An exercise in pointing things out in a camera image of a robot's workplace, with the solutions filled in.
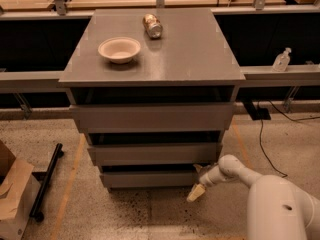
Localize metal soda can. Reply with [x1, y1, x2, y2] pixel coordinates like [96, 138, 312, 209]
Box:
[142, 14, 163, 39]

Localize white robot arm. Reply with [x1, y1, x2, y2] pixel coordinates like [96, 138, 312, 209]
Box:
[187, 155, 320, 240]

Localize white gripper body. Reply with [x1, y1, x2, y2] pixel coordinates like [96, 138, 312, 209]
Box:
[197, 165, 223, 187]

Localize black floor cable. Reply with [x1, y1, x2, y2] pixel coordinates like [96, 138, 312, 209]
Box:
[258, 100, 320, 178]

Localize clear sanitizer pump bottle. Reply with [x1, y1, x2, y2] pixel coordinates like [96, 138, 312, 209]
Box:
[272, 47, 291, 72]

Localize black floor bracket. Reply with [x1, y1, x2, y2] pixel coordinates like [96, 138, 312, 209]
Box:
[243, 100, 271, 121]

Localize beige paper bowl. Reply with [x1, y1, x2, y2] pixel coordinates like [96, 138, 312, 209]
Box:
[98, 37, 141, 64]

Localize grey drawer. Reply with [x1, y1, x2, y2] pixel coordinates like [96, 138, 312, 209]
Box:
[70, 103, 233, 133]
[88, 143, 219, 166]
[100, 171, 198, 189]

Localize grey bottom drawer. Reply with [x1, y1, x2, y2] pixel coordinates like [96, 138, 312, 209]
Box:
[100, 171, 198, 189]

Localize grey drawer cabinet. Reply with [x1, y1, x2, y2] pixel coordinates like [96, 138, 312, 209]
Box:
[59, 8, 245, 190]

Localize grey top drawer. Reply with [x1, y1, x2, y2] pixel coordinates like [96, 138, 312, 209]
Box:
[70, 103, 233, 133]

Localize cardboard box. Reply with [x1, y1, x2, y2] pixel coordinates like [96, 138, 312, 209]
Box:
[0, 141, 40, 240]

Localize black metal bar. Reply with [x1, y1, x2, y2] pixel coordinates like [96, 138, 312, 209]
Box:
[29, 143, 64, 223]

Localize grey metal rail shelf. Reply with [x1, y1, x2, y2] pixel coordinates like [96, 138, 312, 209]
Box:
[0, 8, 320, 92]

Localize grey middle drawer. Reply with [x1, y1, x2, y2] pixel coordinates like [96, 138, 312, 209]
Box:
[88, 143, 219, 166]

